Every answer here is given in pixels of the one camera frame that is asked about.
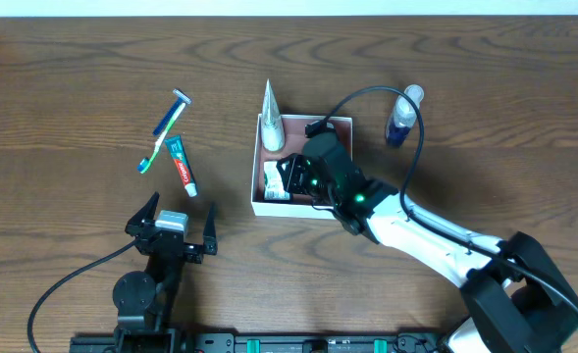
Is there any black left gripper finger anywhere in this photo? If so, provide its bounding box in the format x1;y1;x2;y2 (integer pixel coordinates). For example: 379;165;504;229
125;192;160;234
202;203;218;255

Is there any green white toothbrush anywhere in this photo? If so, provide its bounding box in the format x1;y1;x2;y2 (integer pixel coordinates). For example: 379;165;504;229
137;115;180;174

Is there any green white sachet packet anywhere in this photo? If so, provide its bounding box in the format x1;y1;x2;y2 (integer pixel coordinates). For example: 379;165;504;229
263;161;291;202

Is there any white cream tube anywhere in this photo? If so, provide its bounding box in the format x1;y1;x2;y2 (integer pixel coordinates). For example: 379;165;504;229
261;80;285;152

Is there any Colgate toothpaste tube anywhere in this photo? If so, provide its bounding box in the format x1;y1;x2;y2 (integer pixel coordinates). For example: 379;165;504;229
165;135;198;197

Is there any clear bottle blue liquid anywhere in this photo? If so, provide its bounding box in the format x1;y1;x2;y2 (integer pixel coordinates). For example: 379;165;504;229
386;84;424;148

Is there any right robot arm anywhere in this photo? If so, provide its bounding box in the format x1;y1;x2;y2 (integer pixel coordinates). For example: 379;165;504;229
271;123;578;352

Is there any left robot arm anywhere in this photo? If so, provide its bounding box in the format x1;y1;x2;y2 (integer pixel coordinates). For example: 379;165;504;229
112;193;218;331

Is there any white box pink interior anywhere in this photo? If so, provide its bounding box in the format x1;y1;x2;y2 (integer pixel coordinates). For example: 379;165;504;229
250;115;334;220

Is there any blue disposable razor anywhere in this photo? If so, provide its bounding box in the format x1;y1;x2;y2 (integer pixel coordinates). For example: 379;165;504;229
152;88;191;136

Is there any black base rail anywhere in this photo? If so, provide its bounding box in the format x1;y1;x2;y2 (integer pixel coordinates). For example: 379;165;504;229
69;329;444;353

